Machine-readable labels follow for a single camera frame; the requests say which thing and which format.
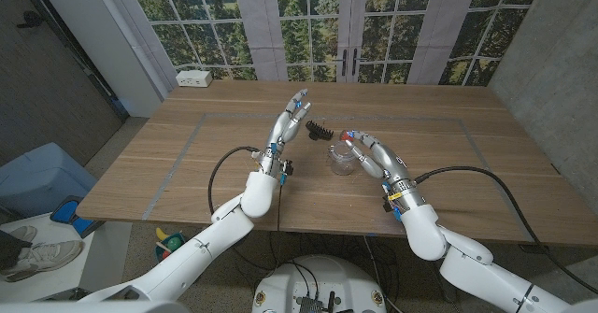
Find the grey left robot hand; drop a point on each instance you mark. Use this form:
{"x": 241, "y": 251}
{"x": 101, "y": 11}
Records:
{"x": 282, "y": 131}

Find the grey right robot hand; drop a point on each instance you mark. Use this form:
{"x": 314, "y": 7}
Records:
{"x": 390, "y": 161}

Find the black hair claw clip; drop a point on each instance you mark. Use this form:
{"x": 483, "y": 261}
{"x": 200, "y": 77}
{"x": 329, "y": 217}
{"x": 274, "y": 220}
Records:
{"x": 319, "y": 131}

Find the clear glass hinged jar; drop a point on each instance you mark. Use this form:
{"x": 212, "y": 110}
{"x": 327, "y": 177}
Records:
{"x": 341, "y": 161}

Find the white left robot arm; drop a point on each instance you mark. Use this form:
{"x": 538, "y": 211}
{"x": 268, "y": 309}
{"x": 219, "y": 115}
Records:
{"x": 201, "y": 252}

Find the white robot shoulder bar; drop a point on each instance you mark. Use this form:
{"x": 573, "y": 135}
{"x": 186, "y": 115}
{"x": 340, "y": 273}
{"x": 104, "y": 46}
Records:
{"x": 93, "y": 307}

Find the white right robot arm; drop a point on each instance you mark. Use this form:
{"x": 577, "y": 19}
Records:
{"x": 425, "y": 233}

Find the small orange red piece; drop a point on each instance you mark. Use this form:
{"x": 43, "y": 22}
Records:
{"x": 345, "y": 135}

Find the white power strip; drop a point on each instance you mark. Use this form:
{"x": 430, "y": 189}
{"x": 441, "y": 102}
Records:
{"x": 194, "y": 78}

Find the printed window forest backdrop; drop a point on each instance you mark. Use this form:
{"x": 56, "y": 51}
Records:
{"x": 261, "y": 23}

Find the white round robot torso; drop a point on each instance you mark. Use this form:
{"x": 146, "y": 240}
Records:
{"x": 322, "y": 275}

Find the basket of colourful toys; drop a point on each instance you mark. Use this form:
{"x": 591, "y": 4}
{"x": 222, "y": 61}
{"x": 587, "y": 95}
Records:
{"x": 170, "y": 245}

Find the blue grey plastic bin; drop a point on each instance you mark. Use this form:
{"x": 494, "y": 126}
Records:
{"x": 42, "y": 177}

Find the white floor platform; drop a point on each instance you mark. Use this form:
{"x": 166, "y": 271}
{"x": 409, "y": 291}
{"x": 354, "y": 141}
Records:
{"x": 70, "y": 280}

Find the grey white sneaker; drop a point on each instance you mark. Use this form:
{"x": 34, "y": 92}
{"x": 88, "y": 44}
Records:
{"x": 51, "y": 254}
{"x": 25, "y": 232}

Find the person dark trouser leg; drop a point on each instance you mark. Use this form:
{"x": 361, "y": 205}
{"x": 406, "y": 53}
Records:
{"x": 11, "y": 254}

